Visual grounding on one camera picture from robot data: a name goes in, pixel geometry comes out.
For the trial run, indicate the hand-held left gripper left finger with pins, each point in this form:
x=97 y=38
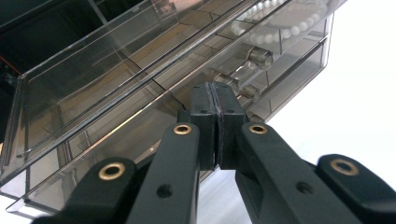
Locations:
x=202 y=124

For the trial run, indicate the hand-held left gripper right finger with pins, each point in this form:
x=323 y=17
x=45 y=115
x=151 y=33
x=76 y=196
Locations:
x=230 y=124

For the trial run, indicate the smoked clear drawer organiser box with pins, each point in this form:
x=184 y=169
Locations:
x=93 y=77

